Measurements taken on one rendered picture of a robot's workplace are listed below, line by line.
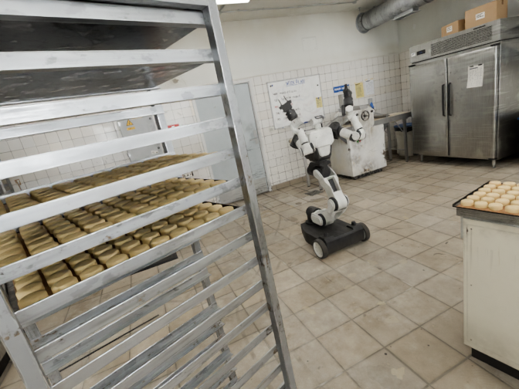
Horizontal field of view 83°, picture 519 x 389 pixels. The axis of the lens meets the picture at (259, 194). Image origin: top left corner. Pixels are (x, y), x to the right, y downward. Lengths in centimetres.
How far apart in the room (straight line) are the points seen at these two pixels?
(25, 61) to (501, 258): 179
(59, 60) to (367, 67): 649
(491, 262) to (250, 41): 484
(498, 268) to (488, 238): 14
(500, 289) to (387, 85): 591
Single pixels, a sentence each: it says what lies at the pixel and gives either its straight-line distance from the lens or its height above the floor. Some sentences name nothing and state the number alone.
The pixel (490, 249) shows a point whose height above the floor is 70.
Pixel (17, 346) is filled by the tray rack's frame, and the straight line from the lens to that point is 74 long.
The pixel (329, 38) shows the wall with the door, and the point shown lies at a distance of 646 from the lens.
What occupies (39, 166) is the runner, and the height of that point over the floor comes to 149.
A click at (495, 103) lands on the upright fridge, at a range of 544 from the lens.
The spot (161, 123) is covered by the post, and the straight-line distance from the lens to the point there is 123.
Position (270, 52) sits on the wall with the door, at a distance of 576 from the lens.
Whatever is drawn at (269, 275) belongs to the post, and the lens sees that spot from 100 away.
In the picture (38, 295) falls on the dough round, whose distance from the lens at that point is 79.
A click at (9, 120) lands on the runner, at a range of 70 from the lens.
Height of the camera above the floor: 151
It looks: 16 degrees down
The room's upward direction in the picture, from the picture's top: 12 degrees counter-clockwise
